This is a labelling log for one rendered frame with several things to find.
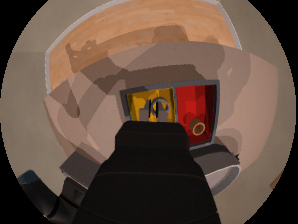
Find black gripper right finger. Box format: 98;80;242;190
156;101;169;122

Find grey metal ring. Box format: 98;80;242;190
151;97;170;117

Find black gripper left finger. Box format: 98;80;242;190
139;99;151;122

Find bronze bushing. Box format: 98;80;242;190
189;119;205;135

